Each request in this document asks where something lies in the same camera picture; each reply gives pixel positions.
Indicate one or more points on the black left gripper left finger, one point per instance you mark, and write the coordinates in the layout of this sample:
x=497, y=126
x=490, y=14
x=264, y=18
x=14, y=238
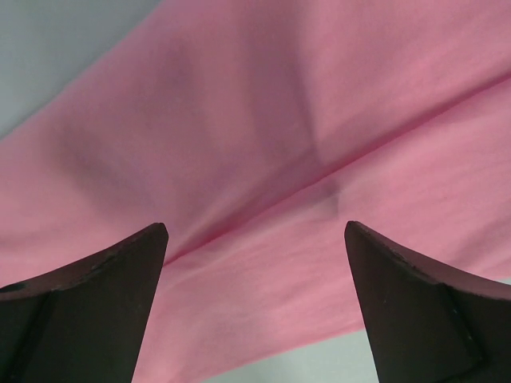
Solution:
x=83, y=322

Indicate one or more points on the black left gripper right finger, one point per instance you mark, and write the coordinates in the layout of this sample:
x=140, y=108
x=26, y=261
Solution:
x=425, y=320

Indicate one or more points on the pink t shirt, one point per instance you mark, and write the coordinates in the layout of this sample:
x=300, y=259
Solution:
x=254, y=131

